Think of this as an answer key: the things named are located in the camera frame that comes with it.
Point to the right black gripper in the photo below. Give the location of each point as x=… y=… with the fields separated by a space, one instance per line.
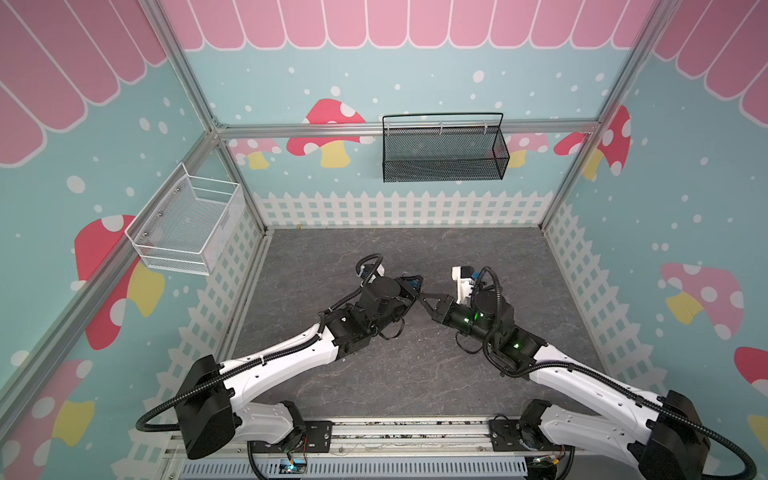
x=443 y=307

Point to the black mesh wall basket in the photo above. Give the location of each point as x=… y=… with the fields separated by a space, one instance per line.
x=442 y=147

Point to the white wire wall basket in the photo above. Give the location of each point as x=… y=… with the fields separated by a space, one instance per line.
x=187 y=224

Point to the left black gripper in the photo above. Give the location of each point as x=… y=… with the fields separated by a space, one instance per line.
x=408 y=291

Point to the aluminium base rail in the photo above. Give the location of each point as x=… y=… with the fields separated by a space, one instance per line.
x=444 y=436

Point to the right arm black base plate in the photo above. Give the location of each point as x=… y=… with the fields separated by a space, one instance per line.
x=511 y=435

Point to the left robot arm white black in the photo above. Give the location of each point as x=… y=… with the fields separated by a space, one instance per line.
x=216 y=402

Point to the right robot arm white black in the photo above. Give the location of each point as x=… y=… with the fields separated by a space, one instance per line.
x=660 y=435

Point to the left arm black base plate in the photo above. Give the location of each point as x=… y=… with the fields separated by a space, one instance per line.
x=312 y=437

